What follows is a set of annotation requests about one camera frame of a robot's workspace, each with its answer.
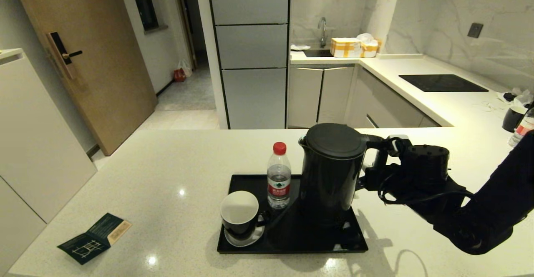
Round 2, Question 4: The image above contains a chrome sink faucet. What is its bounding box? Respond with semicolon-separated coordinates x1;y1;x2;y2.
317;17;327;48

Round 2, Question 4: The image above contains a black gold door lock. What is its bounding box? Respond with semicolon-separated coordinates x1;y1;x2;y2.
46;32;83;80

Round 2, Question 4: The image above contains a grey drawer cabinet front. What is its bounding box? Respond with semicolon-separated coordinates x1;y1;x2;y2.
345;66;442;128

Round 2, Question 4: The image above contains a crumpled white tissue pile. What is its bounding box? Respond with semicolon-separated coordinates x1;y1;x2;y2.
496;88;534;108

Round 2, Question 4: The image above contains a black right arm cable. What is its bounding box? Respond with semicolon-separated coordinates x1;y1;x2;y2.
377;172;474;206

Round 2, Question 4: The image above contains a dark green folded leaflet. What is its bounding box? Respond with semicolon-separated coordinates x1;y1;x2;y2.
57;213;133;265

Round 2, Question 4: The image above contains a large yellow taped cardboard box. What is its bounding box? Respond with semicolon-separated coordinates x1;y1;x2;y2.
330;38;363;58

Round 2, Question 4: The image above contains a small yellow taped cardboard box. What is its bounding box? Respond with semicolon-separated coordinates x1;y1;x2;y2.
361;41;380;58

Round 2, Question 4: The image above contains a tall grey cabinet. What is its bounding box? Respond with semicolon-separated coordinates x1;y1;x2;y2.
207;0;290;129

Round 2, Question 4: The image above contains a water bottle with red cap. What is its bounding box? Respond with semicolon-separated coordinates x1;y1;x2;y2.
267;142;292;209

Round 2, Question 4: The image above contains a white round saucer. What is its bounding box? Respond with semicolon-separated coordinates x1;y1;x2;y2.
224;225;265;247

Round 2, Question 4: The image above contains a black mug white rim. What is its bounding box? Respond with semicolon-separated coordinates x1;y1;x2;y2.
502;106;527;133

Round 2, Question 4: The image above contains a grey lower cabinet door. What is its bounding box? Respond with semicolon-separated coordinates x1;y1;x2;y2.
317;66;355;126
288;67;323;128

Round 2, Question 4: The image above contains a dark narrow window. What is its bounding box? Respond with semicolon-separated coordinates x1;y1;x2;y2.
128;0;168;34

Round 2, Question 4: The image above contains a black cup white inside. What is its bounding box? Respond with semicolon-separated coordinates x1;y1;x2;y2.
220;191;271;240

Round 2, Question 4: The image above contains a brown wooden door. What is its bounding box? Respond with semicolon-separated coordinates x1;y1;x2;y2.
9;0;158;156

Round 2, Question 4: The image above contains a black induction cooktop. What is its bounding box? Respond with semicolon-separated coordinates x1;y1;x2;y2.
399;74;489;92

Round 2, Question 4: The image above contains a white side cabinet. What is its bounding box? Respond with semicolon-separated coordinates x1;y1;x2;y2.
0;48;98;269

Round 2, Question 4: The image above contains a clear bottle with red label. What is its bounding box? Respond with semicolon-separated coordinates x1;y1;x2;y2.
508;107;534;148

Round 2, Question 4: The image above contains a black electric kettle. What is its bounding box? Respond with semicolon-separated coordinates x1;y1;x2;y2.
298;123;388;228

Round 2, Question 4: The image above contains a black rectangular tray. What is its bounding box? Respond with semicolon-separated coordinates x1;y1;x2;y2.
217;174;369;254

